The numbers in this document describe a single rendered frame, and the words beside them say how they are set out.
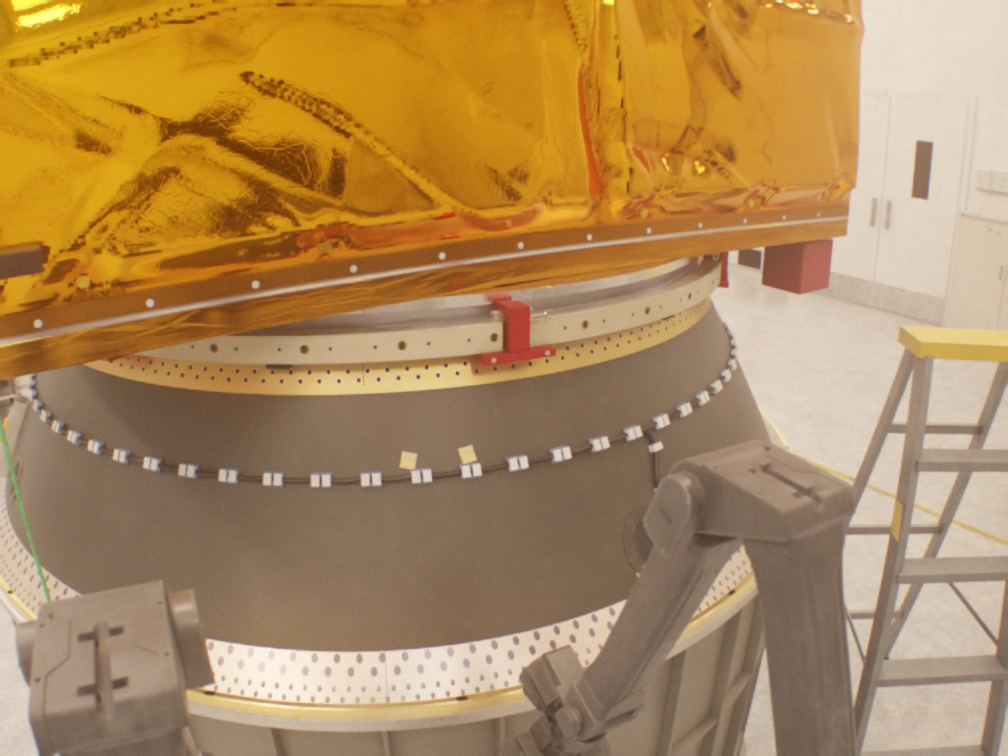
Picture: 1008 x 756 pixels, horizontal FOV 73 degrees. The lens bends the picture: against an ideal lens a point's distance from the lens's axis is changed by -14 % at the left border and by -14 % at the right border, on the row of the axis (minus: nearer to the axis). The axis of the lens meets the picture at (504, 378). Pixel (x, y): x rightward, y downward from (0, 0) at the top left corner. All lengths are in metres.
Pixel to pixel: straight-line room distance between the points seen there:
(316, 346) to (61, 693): 0.91
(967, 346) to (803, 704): 1.69
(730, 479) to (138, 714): 0.40
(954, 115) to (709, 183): 7.22
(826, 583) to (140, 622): 0.44
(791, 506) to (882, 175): 8.58
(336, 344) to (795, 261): 1.27
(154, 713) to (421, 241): 0.95
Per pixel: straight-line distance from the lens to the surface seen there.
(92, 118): 1.01
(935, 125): 8.81
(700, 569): 0.66
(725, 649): 1.73
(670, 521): 0.60
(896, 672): 2.39
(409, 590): 1.28
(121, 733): 0.40
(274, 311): 1.15
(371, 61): 1.12
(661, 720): 1.66
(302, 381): 1.29
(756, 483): 0.56
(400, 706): 1.28
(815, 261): 2.12
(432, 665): 1.29
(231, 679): 1.35
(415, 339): 1.23
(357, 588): 1.28
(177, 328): 1.11
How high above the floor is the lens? 2.06
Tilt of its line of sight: 20 degrees down
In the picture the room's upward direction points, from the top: straight up
